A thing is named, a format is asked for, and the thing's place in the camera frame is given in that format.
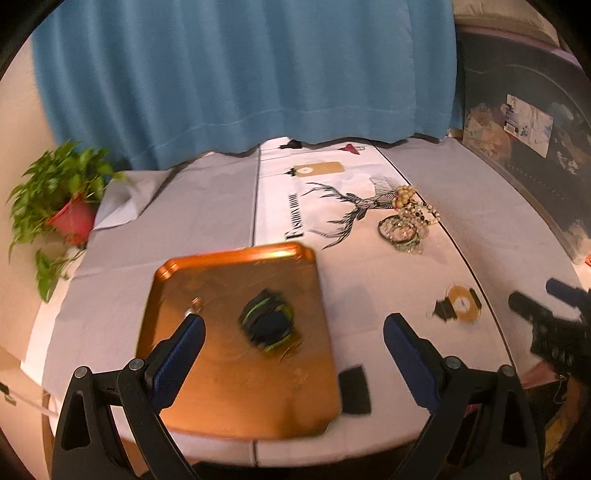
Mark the green potted plant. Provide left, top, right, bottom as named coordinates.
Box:
left=7, top=140, right=125, bottom=303

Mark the large cream bead bracelet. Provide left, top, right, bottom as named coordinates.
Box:
left=392, top=184, right=418, bottom=210

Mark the dark green bead bracelet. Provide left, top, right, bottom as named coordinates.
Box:
left=376, top=214, right=424, bottom=255

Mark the blue curtain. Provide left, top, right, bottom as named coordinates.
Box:
left=32, top=1, right=457, bottom=170

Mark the white deer print cloth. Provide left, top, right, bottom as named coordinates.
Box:
left=25, top=139, right=579, bottom=466

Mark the dark storage bin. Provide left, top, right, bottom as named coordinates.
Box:
left=459, top=27, right=590, bottom=263

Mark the white paper label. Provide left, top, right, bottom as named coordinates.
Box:
left=501, top=94, right=553, bottom=158

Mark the orange metal tray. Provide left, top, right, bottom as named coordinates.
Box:
left=136, top=242, right=342, bottom=440

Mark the black green smartwatch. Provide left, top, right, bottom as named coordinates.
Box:
left=238, top=289, right=294, bottom=351

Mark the pearl bead bracelet cluster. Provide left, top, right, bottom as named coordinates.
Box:
left=399, top=201, right=441, bottom=239

